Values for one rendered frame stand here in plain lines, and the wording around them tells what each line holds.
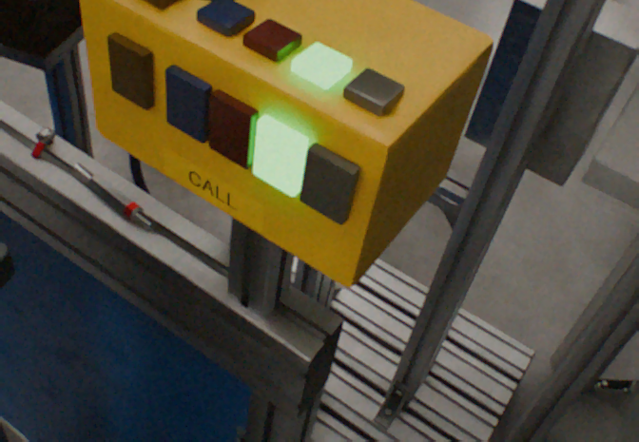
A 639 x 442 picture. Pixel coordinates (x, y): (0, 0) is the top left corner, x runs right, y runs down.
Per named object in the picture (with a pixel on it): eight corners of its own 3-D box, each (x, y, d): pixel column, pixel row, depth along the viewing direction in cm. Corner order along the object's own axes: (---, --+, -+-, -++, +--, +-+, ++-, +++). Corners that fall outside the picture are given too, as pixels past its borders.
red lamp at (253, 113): (256, 164, 30) (261, 109, 28) (247, 172, 30) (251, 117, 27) (216, 141, 31) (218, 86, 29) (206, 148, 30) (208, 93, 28)
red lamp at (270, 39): (302, 46, 29) (304, 33, 28) (277, 65, 28) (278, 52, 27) (267, 28, 29) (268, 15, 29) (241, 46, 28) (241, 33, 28)
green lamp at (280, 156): (301, 191, 29) (310, 137, 27) (293, 199, 29) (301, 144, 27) (260, 166, 30) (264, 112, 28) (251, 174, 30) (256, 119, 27)
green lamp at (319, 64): (352, 70, 28) (354, 58, 27) (327, 91, 27) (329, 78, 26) (315, 52, 28) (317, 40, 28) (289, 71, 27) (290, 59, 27)
